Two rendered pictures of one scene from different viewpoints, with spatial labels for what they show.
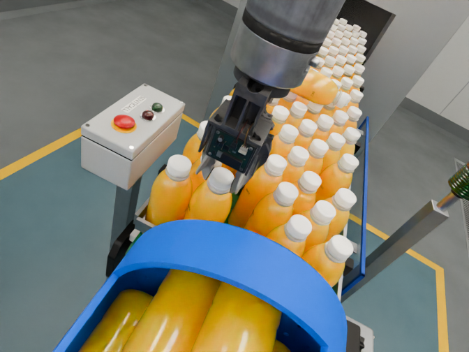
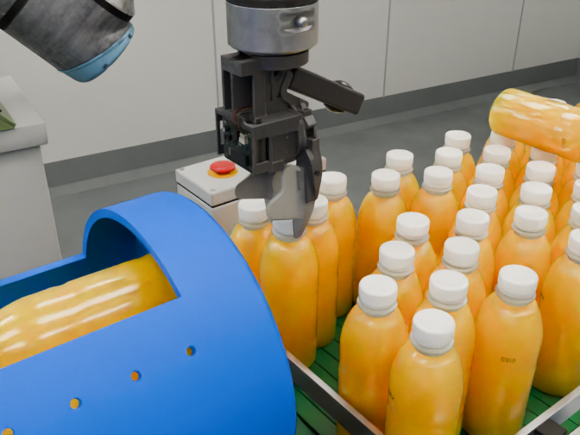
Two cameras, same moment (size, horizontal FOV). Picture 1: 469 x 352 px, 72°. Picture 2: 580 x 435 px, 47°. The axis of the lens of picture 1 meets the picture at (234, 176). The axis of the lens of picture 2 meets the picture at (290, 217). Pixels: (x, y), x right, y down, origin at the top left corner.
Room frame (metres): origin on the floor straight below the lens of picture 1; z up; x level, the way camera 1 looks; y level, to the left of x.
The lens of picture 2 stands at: (-0.05, -0.49, 1.49)
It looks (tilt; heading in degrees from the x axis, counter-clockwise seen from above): 29 degrees down; 50
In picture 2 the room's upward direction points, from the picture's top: straight up
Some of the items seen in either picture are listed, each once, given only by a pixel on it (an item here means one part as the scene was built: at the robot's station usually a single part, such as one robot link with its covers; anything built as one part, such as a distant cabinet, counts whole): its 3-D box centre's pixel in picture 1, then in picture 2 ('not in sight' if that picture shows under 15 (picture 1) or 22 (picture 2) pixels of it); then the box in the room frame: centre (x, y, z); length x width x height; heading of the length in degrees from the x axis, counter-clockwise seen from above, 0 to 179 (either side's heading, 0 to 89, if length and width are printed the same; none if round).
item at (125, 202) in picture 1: (116, 269); not in sight; (0.48, 0.21, 0.50); 0.04 x 0.04 x 1.00; 87
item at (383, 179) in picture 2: not in sight; (385, 183); (0.58, 0.04, 1.10); 0.04 x 0.04 x 0.02
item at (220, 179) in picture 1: (220, 181); (288, 223); (0.39, 0.02, 1.12); 0.04 x 0.04 x 0.02
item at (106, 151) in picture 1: (136, 133); (253, 192); (0.48, 0.21, 1.05); 0.20 x 0.10 x 0.10; 177
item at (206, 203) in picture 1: (204, 217); (288, 294); (0.39, 0.02, 1.02); 0.07 x 0.07 x 0.19
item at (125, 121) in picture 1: (124, 122); (223, 167); (0.43, 0.22, 1.11); 0.04 x 0.04 x 0.01
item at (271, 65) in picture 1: (275, 54); (274, 26); (0.37, 0.02, 1.35); 0.10 x 0.09 x 0.05; 87
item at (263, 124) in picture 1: (246, 115); (267, 107); (0.36, 0.02, 1.26); 0.09 x 0.08 x 0.12; 177
